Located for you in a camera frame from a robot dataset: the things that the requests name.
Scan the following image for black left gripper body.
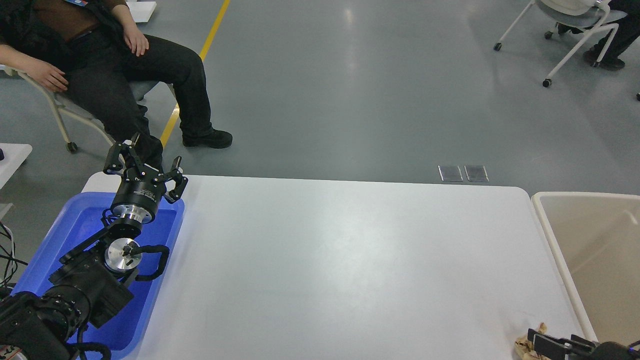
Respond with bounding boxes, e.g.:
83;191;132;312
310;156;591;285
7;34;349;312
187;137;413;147
110;168;167;224

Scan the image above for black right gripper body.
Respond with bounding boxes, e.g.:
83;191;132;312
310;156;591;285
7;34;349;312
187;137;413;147
583;341;640;360

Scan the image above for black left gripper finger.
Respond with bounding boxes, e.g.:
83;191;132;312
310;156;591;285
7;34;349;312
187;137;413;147
155;156;189;204
103;133;146;179

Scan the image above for brown paper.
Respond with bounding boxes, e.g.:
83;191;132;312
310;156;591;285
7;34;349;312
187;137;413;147
514;334;549;360

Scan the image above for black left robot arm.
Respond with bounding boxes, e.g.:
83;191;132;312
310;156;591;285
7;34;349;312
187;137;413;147
1;134;188;360

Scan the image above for white chair left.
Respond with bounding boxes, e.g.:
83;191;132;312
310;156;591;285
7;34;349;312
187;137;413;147
0;64;176;154

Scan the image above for white chair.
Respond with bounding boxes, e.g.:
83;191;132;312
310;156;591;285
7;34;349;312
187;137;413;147
493;0;627;88
0;64;176;154

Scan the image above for white side table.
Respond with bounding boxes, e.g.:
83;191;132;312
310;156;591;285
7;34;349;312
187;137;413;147
0;143;33;189

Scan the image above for beige plastic bin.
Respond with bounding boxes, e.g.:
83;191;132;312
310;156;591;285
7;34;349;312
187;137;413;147
531;191;640;346

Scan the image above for seated person in black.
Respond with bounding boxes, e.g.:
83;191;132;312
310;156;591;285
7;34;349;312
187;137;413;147
1;0;233;168

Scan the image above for blue plastic tray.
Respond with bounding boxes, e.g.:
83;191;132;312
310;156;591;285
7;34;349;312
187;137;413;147
13;192;185;360

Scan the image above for white box on floor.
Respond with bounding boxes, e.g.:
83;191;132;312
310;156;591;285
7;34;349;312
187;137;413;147
126;0;157;24

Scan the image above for right metal floor plate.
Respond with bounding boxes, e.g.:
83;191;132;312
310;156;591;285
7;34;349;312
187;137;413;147
464;165;490;183

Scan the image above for metal floor plate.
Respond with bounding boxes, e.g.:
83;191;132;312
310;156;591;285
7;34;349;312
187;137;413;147
438;165;464;182
464;165;490;183

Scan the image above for left metal floor plate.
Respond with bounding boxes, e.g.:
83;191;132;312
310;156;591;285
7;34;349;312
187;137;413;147
438;165;464;182

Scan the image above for person legs top right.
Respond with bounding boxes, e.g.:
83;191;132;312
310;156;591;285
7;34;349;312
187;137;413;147
583;0;640;72

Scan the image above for white chair right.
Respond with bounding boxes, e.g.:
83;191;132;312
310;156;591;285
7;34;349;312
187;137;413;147
493;0;627;88

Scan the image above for black cables left edge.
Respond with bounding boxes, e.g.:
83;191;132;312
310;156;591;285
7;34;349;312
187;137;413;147
0;220;28;291

